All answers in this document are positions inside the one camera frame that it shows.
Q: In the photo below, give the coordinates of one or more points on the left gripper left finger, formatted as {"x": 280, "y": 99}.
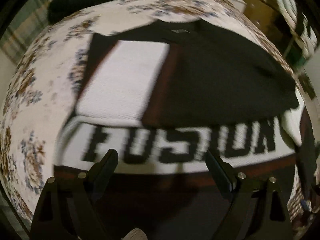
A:
{"x": 64, "y": 209}

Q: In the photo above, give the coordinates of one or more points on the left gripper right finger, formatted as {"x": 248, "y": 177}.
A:
{"x": 257, "y": 209}

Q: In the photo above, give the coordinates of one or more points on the black Fusion sweater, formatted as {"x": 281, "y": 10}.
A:
{"x": 162, "y": 95}

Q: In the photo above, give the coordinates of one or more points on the chair with clothes pile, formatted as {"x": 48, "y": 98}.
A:
{"x": 303, "y": 34}

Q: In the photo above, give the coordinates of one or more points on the floral bed blanket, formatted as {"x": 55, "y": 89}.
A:
{"x": 43, "y": 88}

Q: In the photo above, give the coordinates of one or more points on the grey striped curtain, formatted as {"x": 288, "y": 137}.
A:
{"x": 24, "y": 28}

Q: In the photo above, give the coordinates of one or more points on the brown cardboard box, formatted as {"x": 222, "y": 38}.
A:
{"x": 260, "y": 14}

